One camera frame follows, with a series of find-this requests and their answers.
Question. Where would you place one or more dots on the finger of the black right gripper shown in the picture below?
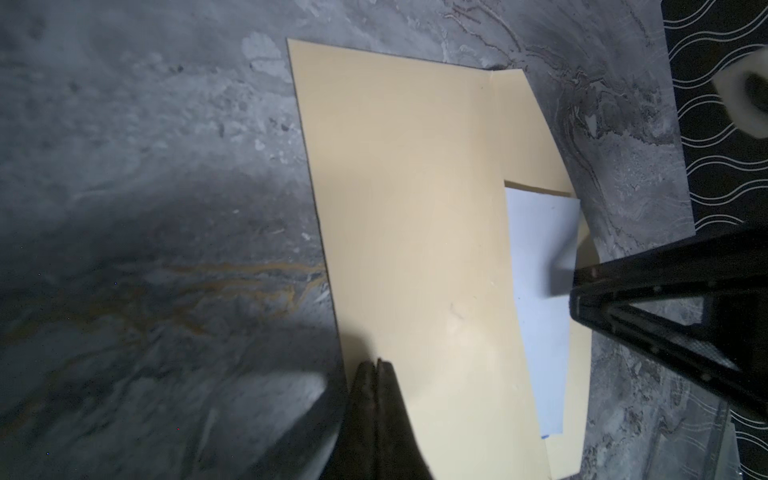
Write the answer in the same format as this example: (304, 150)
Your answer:
(673, 346)
(733, 263)

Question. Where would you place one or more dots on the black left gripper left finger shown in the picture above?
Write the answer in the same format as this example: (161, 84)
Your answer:
(353, 456)

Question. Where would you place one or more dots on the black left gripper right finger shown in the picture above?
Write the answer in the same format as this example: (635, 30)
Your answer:
(397, 455)

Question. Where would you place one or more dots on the blue floral letter paper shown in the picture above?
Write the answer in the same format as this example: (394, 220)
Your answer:
(543, 231)

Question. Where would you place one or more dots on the tan kraft envelope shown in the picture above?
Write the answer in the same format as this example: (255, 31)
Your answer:
(409, 163)

